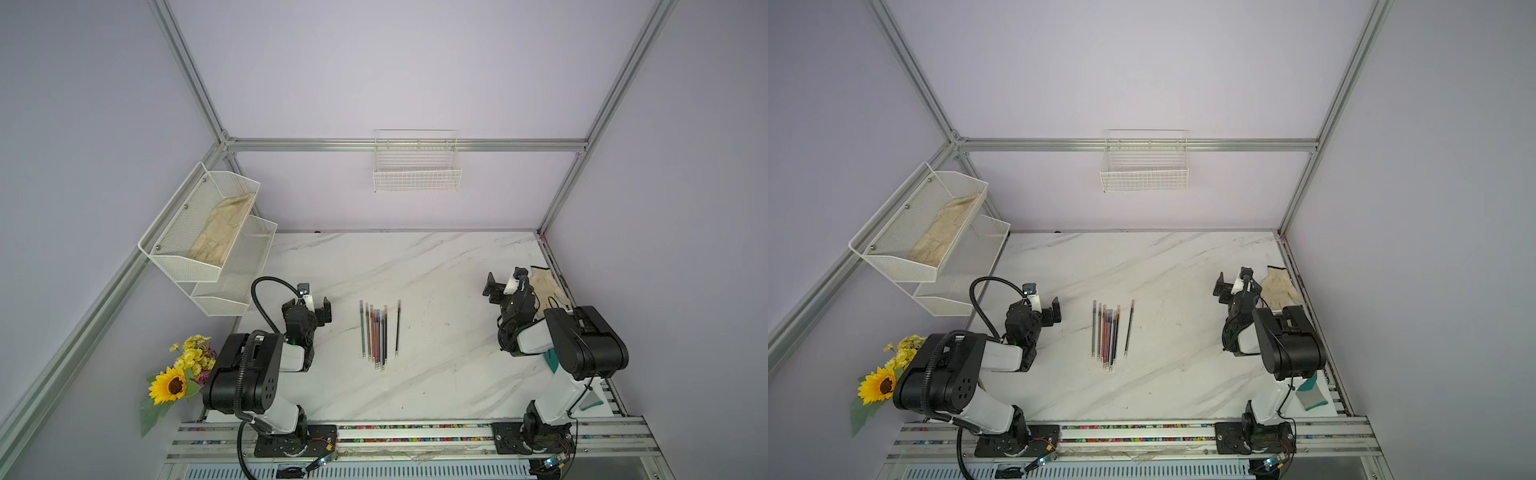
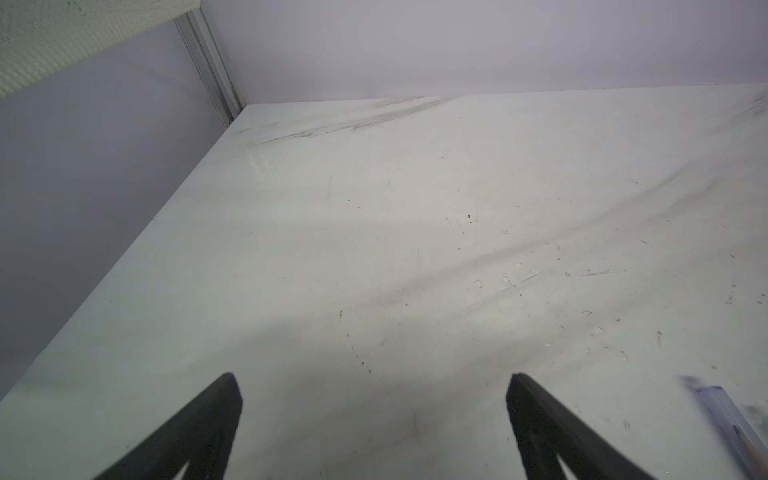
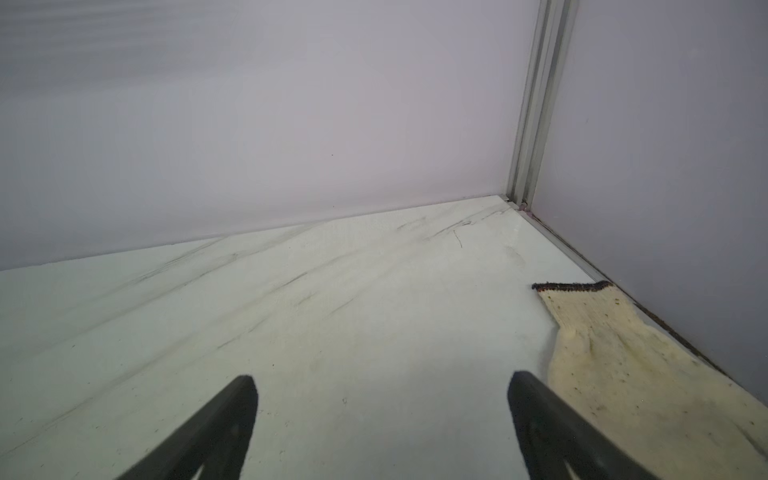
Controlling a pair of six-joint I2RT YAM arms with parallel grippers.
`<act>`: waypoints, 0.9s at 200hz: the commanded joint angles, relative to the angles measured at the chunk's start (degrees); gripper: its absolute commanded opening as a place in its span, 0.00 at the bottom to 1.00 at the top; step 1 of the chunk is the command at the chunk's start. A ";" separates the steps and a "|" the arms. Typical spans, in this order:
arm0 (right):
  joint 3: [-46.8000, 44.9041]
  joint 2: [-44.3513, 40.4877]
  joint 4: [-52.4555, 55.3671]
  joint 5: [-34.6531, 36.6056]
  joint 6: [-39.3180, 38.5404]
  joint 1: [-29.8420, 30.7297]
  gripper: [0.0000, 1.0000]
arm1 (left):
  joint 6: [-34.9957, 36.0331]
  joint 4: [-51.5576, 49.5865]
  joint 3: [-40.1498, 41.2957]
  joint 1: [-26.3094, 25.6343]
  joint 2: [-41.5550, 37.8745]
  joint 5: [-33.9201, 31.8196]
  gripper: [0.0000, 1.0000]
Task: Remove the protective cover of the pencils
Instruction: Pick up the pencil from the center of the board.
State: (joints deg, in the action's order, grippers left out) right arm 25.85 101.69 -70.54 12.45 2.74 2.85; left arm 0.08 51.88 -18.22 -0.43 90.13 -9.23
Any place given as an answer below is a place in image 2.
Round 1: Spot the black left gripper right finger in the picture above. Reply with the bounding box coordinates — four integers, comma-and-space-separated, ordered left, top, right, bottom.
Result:
505, 373, 651, 479

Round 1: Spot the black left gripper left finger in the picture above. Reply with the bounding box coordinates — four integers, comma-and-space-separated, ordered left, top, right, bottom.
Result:
97, 372, 243, 479

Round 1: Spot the pencil with purple cap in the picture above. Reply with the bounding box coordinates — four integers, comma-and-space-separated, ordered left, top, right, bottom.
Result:
681, 375, 767, 479

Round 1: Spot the aluminium frame profile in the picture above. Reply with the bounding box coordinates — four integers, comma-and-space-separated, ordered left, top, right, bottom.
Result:
174, 1, 246, 126

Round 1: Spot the white mesh wall shelf upper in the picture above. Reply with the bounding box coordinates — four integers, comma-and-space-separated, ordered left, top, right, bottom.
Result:
1, 0, 200, 98

